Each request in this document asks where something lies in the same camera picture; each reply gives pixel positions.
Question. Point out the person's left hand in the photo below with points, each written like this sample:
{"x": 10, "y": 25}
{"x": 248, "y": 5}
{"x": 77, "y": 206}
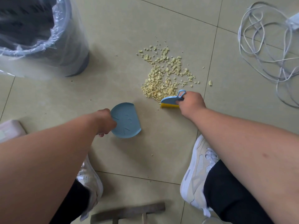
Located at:
{"x": 105, "y": 122}

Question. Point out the person's right hand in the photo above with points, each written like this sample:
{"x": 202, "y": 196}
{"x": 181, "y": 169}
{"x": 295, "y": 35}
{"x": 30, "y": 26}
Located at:
{"x": 191, "y": 103}

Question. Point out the person's left fingers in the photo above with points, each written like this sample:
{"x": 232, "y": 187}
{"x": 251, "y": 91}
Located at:
{"x": 106, "y": 134}

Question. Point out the person's right fingers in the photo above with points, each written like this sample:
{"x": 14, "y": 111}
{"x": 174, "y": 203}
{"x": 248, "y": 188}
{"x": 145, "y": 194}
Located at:
{"x": 180, "y": 103}

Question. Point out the blue hand brush yellow bristles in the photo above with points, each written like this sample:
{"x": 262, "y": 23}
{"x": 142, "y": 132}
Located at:
{"x": 172, "y": 100}

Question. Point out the blue plastic dustpan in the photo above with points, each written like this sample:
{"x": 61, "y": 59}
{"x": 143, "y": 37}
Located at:
{"x": 125, "y": 120}

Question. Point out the person's right forearm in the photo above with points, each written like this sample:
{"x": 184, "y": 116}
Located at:
{"x": 252, "y": 156}

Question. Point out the person's left forearm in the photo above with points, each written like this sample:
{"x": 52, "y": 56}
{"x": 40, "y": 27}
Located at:
{"x": 44, "y": 170}

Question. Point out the pile of yellow crumbs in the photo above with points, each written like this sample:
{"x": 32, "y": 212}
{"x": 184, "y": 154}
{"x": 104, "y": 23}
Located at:
{"x": 165, "y": 75}

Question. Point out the person's left white sneaker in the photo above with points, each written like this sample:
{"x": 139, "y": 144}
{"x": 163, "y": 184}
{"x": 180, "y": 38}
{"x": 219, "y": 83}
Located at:
{"x": 90, "y": 181}

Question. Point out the person's white sneaker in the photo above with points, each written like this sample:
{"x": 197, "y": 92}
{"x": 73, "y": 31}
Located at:
{"x": 198, "y": 172}
{"x": 90, "y": 181}

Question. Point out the person's right white sneaker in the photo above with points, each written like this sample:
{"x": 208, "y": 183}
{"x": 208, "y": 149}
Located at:
{"x": 198, "y": 172}

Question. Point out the person's left black trouser leg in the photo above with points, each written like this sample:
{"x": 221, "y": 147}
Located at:
{"x": 71, "y": 204}

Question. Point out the person's black trouser leg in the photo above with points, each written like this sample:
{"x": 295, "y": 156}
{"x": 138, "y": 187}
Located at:
{"x": 231, "y": 195}
{"x": 71, "y": 204}

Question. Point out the wooden stool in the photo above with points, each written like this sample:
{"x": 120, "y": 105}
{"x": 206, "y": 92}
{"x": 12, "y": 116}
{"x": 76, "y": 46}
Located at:
{"x": 128, "y": 213}

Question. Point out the pink white box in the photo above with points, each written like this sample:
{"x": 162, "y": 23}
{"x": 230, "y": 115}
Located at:
{"x": 10, "y": 130}

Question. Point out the person's right black trouser leg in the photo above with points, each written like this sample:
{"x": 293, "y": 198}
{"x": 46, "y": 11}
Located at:
{"x": 231, "y": 195}

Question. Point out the dark trash bin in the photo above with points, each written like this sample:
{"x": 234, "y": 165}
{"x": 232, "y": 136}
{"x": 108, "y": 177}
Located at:
{"x": 44, "y": 37}

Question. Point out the clear plastic bin liner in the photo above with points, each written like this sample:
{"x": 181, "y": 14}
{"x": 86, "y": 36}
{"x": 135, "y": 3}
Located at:
{"x": 35, "y": 39}

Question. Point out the white power adapter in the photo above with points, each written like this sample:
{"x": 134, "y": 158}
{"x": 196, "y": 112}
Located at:
{"x": 293, "y": 20}

